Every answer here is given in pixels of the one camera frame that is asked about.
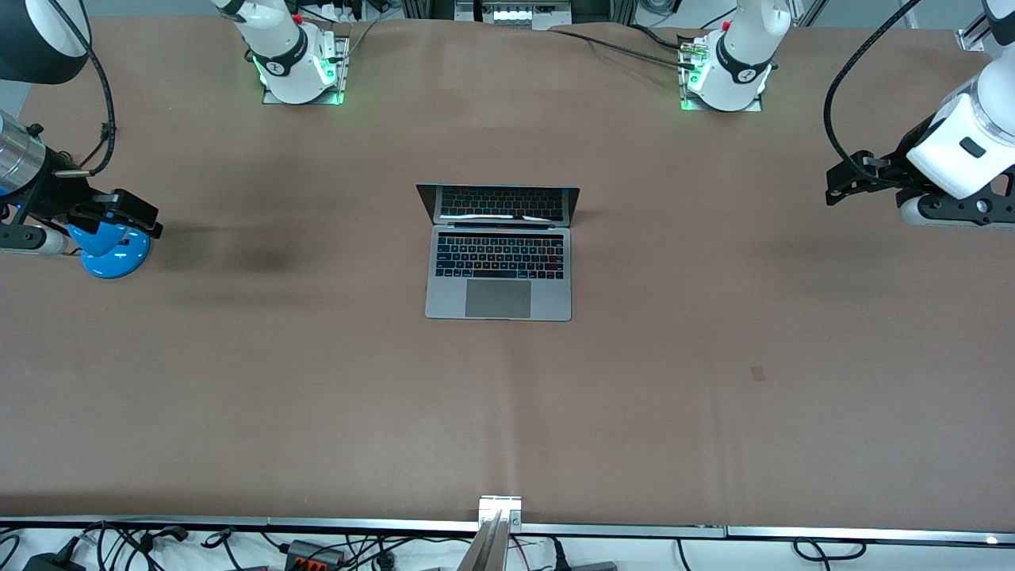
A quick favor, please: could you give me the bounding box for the grey laptop computer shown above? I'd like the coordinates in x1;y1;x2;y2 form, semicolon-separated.
416;183;581;323

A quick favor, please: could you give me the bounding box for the blue desk lamp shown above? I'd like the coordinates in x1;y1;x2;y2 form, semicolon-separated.
66;222;151;280

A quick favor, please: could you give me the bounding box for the aluminium corner profile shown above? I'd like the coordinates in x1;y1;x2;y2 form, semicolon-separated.
956;12;996;52

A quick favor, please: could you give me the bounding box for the brown table cover mat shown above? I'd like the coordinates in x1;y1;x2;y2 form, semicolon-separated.
0;16;1015;531

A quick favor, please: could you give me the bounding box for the black power adapter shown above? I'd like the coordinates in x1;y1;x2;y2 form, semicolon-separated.
22;551;86;571

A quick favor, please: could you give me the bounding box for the grey electrical device box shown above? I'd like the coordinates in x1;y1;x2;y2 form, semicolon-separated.
456;0;573;31

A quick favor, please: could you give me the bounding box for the black box with orange connectors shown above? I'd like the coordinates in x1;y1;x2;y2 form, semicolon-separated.
284;539;347;569

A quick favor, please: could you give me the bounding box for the aluminium profile beam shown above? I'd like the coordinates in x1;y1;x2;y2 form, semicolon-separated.
456;512;510;571

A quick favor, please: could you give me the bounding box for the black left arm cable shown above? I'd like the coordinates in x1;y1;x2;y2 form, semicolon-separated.
822;0;925;177

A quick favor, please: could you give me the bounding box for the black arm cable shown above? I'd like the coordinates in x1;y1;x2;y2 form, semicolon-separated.
822;0;925;177
44;0;118;177

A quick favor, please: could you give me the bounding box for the black lamp power cord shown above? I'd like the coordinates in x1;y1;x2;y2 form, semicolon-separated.
75;119;120;171

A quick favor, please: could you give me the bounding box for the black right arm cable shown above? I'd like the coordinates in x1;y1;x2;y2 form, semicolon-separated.
44;0;118;177

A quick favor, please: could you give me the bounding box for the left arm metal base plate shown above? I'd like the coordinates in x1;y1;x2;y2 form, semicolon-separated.
678;32;764;112

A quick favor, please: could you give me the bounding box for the thick black cable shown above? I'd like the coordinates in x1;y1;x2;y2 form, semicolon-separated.
630;24;683;50

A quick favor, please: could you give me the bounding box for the thin black cable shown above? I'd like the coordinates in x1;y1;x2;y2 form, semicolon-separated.
547;29;691;71

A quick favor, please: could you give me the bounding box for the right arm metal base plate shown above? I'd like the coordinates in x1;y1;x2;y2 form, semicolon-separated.
262;32;351;105

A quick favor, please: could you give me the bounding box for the thin grey cable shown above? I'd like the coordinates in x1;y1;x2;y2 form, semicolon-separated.
339;20;383;80

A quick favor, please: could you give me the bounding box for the black cable connector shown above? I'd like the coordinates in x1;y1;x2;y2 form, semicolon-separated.
139;523;191;548

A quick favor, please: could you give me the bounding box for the aluminium table edge rail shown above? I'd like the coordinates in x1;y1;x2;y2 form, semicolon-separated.
0;515;1015;548

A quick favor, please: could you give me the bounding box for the silver metal bracket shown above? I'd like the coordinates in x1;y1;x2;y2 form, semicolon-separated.
478;496;523;532

